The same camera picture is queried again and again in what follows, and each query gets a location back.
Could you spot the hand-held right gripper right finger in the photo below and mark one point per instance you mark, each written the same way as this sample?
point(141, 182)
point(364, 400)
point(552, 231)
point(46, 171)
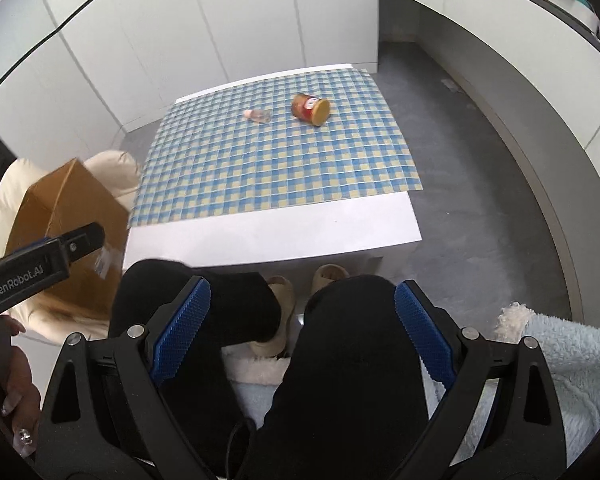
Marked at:
point(425, 335)

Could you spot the white panelled cabinet front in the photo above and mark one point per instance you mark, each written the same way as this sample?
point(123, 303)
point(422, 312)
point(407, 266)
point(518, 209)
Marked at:
point(230, 20)

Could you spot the beige slipper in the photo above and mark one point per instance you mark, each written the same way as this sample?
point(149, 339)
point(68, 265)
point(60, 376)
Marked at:
point(330, 275)
point(282, 292)

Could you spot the blue yellow checkered tablecloth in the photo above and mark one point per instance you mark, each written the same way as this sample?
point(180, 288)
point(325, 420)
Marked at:
point(260, 170)

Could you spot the person's black trousers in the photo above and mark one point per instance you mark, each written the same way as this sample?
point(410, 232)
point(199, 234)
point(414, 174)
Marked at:
point(350, 360)

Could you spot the white counter with dark top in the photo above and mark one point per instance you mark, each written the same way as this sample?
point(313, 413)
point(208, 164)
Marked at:
point(505, 45)

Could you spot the cream padded armchair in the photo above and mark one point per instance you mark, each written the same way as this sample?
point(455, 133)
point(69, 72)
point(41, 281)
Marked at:
point(115, 170)

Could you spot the small clear bottle pink cap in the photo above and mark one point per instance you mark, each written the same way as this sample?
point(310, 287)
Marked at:
point(261, 116)

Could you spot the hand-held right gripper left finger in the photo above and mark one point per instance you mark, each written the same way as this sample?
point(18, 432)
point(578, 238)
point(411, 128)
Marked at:
point(180, 332)

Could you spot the white table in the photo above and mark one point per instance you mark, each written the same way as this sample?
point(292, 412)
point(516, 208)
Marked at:
point(280, 237)

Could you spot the person's left hand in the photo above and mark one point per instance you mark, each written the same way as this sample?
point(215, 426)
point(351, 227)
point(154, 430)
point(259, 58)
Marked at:
point(25, 385)

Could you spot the copper red tin can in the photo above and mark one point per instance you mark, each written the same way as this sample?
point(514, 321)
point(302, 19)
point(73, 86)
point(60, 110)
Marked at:
point(307, 108)

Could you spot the brown cardboard box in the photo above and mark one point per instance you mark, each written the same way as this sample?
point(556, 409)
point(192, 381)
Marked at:
point(65, 195)

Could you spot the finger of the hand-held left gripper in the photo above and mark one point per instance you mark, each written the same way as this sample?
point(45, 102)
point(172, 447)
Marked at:
point(85, 241)

